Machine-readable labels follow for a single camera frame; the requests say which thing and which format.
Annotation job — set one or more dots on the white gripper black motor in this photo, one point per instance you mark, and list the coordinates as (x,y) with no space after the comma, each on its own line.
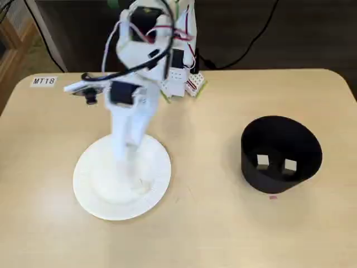
(126,123)

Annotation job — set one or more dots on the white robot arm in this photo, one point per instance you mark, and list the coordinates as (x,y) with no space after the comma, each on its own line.
(145,56)

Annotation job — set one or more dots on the green tape piece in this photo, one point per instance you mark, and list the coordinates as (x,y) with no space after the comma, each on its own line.
(113,3)

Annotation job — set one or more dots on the black pot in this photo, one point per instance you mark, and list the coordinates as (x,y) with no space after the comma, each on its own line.
(279,184)

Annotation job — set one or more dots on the wooden furniture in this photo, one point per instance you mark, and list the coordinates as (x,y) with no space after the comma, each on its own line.
(16,50)

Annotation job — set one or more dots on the white paper plate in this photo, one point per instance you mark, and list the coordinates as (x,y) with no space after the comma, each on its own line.
(97,195)

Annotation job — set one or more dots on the green base board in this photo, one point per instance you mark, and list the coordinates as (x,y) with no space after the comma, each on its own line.
(166,98)

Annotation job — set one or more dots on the pale grey post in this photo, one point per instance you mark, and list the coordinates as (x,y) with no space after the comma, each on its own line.
(46,42)

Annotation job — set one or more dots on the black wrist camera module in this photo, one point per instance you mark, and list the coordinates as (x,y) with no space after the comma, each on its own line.
(90,97)

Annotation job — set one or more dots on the white MT18 label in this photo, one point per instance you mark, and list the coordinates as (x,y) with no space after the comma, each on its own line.
(43,81)

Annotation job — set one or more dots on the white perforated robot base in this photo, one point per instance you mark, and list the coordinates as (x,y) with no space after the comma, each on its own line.
(178,86)

